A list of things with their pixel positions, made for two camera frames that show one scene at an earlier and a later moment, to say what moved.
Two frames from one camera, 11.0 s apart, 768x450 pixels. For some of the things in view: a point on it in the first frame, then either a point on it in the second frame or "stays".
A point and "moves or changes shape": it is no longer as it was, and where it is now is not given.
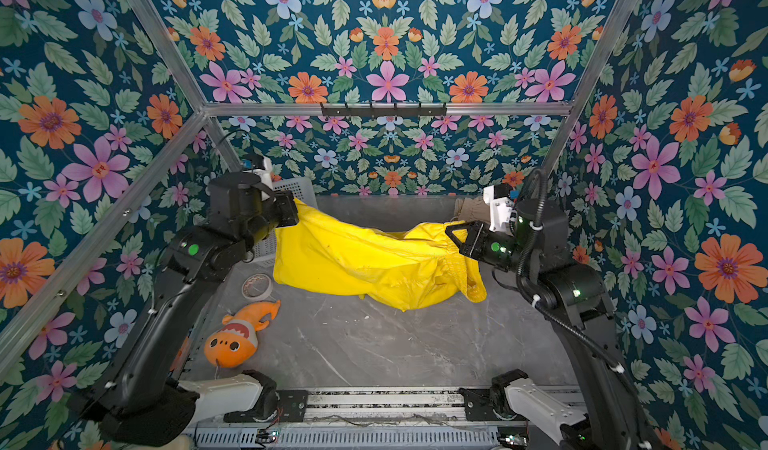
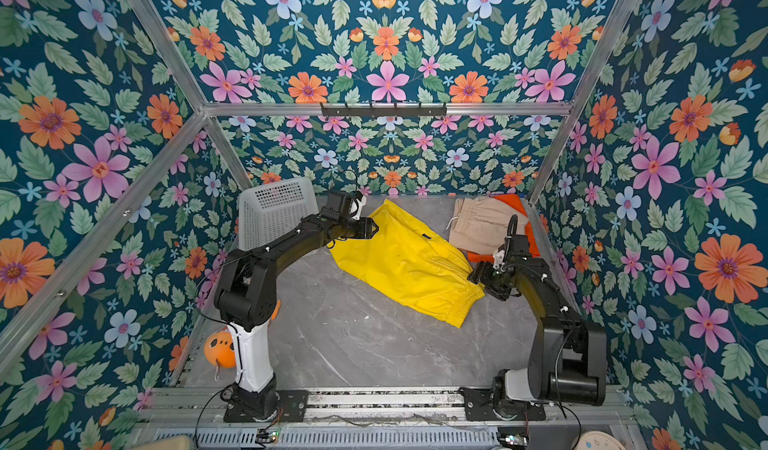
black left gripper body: x=283 y=207 → x=358 y=228
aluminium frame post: x=221 y=138 stays
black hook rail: x=384 y=111 stays
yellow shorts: x=322 y=255 moves or changes shape
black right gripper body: x=499 y=249 → x=493 y=279
